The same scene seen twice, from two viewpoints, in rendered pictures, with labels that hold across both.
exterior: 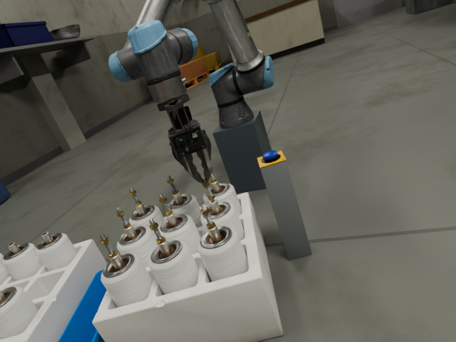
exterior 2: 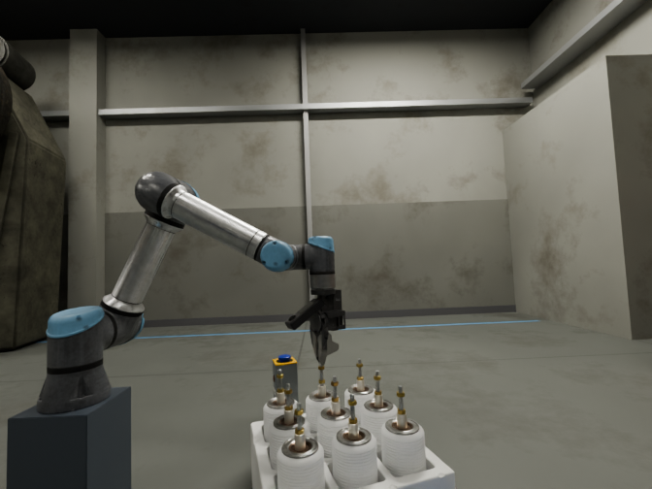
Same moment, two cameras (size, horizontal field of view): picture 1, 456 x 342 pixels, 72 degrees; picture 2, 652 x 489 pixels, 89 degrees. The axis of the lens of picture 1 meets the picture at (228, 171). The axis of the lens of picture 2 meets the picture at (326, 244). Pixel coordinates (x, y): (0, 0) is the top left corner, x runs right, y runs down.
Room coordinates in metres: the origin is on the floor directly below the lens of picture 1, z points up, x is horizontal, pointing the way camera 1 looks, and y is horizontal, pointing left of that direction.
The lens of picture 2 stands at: (1.08, 0.95, 0.62)
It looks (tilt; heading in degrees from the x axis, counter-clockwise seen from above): 3 degrees up; 246
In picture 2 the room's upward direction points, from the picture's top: 2 degrees counter-clockwise
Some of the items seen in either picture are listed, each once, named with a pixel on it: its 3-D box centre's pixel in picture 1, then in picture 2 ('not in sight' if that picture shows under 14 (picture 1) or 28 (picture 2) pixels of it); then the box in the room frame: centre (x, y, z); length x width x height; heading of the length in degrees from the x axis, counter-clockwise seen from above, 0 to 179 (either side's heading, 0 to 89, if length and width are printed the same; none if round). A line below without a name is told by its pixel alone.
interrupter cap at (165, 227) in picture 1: (174, 223); (336, 413); (0.73, 0.18, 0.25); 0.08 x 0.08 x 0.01
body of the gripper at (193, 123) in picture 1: (182, 125); (326, 309); (0.69, 0.06, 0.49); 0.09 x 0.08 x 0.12; 3
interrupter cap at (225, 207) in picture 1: (216, 210); (322, 396); (0.71, 0.06, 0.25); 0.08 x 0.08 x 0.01
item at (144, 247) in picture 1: (146, 262); (355, 480); (0.74, 0.30, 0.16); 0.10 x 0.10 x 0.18
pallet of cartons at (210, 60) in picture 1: (203, 60); not in sight; (7.85, -0.35, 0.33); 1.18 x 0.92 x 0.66; 157
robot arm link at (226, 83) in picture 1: (226, 83); (79, 334); (1.32, -0.12, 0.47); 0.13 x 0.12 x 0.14; 63
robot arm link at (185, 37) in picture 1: (170, 49); (286, 257); (0.80, 0.03, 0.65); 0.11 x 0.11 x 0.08; 63
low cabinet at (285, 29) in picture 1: (278, 30); not in sight; (6.91, -1.96, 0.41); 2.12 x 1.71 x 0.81; 157
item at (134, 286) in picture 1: (136, 294); (404, 468); (0.62, 0.31, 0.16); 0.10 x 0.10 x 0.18
